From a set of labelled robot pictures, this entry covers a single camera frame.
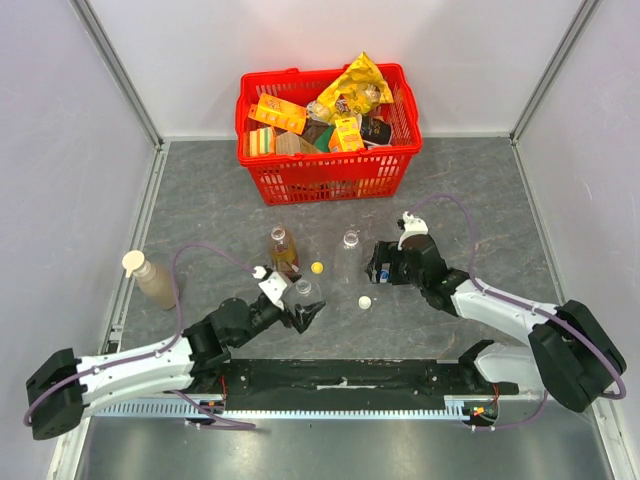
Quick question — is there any small yellow bottle cap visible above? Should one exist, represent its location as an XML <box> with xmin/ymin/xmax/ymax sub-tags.
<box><xmin>311</xmin><ymin>262</ymin><xmax>324</xmax><ymax>274</ymax></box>

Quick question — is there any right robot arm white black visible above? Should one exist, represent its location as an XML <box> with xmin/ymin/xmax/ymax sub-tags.
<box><xmin>366</xmin><ymin>234</ymin><xmax>627</xmax><ymax>413</ymax></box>

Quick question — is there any yellow tea bottle red label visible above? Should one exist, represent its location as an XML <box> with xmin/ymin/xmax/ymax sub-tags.
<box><xmin>268</xmin><ymin>225</ymin><xmax>300</xmax><ymax>277</ymax></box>

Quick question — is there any clear wrapped snack pack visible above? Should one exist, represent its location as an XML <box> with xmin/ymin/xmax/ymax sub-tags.
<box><xmin>307</xmin><ymin>100</ymin><xmax>333</xmax><ymax>124</ymax></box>

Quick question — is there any clear bottle blue cap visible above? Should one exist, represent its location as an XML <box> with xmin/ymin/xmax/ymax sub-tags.
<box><xmin>283</xmin><ymin>278</ymin><xmax>323</xmax><ymax>311</ymax></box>

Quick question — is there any orange box right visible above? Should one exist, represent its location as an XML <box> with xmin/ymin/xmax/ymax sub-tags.
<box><xmin>328</xmin><ymin>117</ymin><xmax>365</xmax><ymax>153</ymax></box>

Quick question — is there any wooden block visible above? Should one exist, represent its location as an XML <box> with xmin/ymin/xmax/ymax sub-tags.
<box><xmin>275</xmin><ymin>132</ymin><xmax>322</xmax><ymax>156</ymax></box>

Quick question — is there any yellow snack bag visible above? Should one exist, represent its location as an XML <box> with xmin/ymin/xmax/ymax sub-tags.
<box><xmin>315</xmin><ymin>52</ymin><xmax>394</xmax><ymax>124</ymax></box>

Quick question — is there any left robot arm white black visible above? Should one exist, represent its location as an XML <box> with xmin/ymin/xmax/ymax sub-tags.
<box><xmin>24</xmin><ymin>293</ymin><xmax>326</xmax><ymax>441</ymax></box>

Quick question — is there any green package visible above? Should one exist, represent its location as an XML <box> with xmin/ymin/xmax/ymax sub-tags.
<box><xmin>314</xmin><ymin>126</ymin><xmax>335</xmax><ymax>153</ymax></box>

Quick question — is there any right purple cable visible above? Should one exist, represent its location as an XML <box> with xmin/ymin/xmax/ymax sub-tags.
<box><xmin>412</xmin><ymin>193</ymin><xmax>628</xmax><ymax>431</ymax></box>

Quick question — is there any small white bottle cap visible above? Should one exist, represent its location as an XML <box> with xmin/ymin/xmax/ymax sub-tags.
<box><xmin>358</xmin><ymin>296</ymin><xmax>372</xmax><ymax>310</ymax></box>

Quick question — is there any orange box left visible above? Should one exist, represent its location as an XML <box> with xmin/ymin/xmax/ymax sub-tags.
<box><xmin>248</xmin><ymin>93</ymin><xmax>307</xmax><ymax>135</ymax></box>

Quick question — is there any beige bottle round cap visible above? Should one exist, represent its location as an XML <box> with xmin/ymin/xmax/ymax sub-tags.
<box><xmin>121</xmin><ymin>250</ymin><xmax>176</xmax><ymax>310</ymax></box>

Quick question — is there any red plastic shopping basket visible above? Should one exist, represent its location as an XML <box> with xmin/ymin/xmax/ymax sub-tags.
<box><xmin>235</xmin><ymin>63</ymin><xmax>422</xmax><ymax>206</ymax></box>

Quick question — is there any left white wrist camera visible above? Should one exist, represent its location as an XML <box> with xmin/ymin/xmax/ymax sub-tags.
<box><xmin>252</xmin><ymin>266</ymin><xmax>292</xmax><ymax>310</ymax></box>

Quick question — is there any clear plastic bottle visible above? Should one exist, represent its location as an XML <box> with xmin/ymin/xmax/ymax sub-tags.
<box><xmin>334</xmin><ymin>230</ymin><xmax>362</xmax><ymax>285</ymax></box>

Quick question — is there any orange box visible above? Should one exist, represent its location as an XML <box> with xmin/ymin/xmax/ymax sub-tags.
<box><xmin>328</xmin><ymin>117</ymin><xmax>365</xmax><ymax>153</ymax></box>
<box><xmin>248</xmin><ymin>93</ymin><xmax>307</xmax><ymax>135</ymax></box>

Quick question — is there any striped sponge pack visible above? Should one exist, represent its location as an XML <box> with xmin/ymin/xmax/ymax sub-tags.
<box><xmin>249</xmin><ymin>126</ymin><xmax>276</xmax><ymax>157</ymax></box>

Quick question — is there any white cable duct rail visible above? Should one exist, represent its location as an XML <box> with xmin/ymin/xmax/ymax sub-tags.
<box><xmin>93</xmin><ymin>397</ymin><xmax>470</xmax><ymax>421</ymax></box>

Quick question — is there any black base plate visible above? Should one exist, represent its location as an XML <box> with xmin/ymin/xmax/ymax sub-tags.
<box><xmin>186</xmin><ymin>359</ymin><xmax>519</xmax><ymax>410</ymax></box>

